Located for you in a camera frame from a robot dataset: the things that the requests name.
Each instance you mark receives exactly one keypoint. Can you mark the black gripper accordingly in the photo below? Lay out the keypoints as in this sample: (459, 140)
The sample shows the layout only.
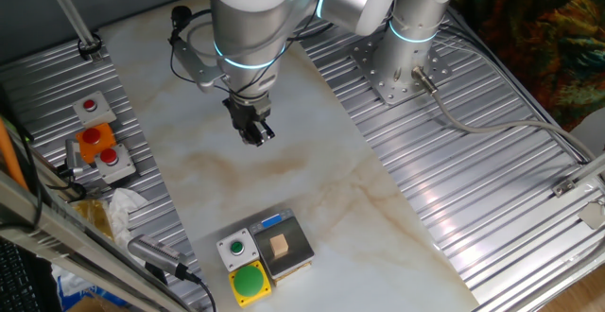
(248, 111)

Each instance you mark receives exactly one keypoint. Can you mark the small wooden cube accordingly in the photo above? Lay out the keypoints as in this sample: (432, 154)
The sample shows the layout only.
(279, 245)

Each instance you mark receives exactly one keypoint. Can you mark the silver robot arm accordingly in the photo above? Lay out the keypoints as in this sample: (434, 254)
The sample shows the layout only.
(250, 19)

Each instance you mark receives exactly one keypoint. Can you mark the grey box green button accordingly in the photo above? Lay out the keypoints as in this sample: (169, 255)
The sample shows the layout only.
(236, 255)

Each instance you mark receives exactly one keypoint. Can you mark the grey box red button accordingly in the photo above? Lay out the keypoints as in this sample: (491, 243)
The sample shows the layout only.
(115, 168)
(94, 111)

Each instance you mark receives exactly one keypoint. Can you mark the yellow box green mushroom button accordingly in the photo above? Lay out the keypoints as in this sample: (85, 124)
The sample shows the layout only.
(249, 281)

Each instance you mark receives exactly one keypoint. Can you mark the metal robot mounting plate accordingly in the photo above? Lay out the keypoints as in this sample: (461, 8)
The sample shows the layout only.
(402, 92)

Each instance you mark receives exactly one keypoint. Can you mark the crumpled plastic bag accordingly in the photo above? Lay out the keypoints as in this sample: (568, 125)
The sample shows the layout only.
(124, 208)

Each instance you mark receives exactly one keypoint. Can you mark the orange box red button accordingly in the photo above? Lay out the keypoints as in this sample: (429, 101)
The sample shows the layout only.
(94, 144)

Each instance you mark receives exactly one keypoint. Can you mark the yellow plastic packet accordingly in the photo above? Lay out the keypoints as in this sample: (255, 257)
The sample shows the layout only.
(94, 217)

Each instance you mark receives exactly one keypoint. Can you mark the black pole clamp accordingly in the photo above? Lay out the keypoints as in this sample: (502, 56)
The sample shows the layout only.
(90, 47)

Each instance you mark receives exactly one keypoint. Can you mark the brown cardboard box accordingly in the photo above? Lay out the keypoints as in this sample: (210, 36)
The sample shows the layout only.
(90, 306)

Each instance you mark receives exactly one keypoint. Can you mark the blue tissue pack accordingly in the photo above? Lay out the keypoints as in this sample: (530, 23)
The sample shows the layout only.
(71, 286)

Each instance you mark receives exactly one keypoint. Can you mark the orange tube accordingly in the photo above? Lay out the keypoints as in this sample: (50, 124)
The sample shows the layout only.
(9, 156)

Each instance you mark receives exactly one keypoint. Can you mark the black keyboard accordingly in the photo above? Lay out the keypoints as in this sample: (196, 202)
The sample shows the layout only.
(16, 279)

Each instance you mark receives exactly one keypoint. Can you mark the colourful patterned cloth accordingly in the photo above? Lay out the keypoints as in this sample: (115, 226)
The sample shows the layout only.
(534, 33)

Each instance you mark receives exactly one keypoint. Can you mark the white paper tag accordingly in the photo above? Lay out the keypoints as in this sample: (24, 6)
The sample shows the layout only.
(593, 215)

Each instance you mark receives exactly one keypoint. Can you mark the metal wrist camera bracket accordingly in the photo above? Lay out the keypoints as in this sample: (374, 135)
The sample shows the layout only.
(196, 68)

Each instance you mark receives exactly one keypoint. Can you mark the silver ribbed camera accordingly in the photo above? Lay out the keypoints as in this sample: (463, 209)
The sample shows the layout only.
(156, 254)

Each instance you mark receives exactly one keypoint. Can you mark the aluminium frame beam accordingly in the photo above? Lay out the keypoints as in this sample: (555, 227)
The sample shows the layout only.
(71, 236)

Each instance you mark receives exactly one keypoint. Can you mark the aluminium frame pole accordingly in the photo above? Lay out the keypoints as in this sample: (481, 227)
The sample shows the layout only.
(66, 7)

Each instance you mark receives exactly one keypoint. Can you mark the aluminium bar with bracket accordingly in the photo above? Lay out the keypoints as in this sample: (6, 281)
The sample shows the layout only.
(565, 187)

